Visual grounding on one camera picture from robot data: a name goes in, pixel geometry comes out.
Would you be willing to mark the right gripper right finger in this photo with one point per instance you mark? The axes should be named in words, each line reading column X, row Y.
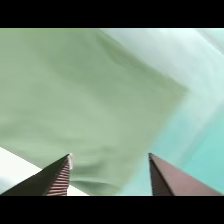
column 170, row 181

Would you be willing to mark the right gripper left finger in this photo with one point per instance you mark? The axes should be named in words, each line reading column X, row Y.
column 50, row 180

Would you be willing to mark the green shirt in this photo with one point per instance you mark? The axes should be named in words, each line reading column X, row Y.
column 86, row 100

